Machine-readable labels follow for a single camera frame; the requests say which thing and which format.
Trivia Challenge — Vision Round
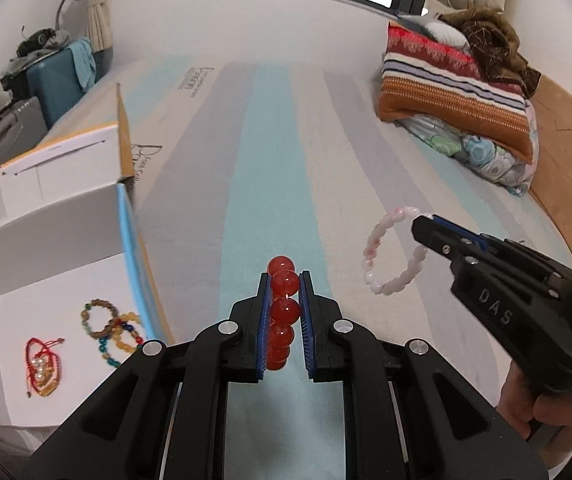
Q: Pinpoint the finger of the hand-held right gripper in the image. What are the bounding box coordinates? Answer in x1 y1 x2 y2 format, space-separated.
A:
412 216 476 266
430 214 572 288

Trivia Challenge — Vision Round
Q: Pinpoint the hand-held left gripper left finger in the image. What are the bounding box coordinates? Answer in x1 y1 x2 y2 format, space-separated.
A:
21 270 271 480

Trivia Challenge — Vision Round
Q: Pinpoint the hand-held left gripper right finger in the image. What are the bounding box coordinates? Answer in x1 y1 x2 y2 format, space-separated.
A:
300 270 549 480

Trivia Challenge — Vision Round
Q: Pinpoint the red bead bracelet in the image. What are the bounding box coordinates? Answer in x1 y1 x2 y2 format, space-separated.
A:
265 255 303 372

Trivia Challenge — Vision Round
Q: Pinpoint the pink white bead bracelet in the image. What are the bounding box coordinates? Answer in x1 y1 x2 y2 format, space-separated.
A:
362 204 431 296

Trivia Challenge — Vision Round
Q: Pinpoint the multicolour glass bead bracelet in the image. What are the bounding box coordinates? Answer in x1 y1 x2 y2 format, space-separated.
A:
97 312 144 370

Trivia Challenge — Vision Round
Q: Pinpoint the brown bead bracelet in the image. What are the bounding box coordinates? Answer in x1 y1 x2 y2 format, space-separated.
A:
80 299 122 338

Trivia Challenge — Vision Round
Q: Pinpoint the white cardboard box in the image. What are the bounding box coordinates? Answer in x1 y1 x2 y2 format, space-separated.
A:
0 82 174 431

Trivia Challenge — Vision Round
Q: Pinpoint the red string bracelet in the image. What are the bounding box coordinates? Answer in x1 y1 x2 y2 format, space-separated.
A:
23 336 66 400

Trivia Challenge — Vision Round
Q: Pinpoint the pearl bracelet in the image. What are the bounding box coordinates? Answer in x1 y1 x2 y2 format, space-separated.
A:
30 355 56 383

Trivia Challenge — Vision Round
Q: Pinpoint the person's right hand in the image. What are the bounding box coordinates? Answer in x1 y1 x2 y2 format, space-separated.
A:
498 360 572 440

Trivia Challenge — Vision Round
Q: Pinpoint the floral quilt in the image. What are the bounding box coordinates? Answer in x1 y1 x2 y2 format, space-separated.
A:
401 100 539 198

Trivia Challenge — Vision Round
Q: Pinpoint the striped knit pillow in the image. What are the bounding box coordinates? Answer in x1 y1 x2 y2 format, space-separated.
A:
377 22 539 163

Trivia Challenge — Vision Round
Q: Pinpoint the striped mattress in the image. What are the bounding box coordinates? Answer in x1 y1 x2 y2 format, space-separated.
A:
46 55 572 480

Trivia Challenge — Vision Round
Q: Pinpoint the brown fuzzy blanket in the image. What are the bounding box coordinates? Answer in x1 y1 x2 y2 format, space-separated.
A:
438 6 541 98

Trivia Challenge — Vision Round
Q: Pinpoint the white pillow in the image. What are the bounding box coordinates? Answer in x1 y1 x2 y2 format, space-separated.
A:
418 15 469 51

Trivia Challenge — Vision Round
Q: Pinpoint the teal suitcase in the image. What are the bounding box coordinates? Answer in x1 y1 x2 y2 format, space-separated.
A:
27 42 114 131

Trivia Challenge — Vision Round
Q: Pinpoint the teal cloth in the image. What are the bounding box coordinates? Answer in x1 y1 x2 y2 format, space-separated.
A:
68 37 98 93

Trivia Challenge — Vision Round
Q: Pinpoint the grey suitcase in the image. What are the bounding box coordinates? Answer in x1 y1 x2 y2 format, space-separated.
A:
0 97 49 171

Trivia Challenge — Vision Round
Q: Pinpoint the black bag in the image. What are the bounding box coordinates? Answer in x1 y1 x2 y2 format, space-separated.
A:
16 27 72 58

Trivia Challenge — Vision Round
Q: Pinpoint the wooden bed frame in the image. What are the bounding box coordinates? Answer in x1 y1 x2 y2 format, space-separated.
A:
528 72 572 266

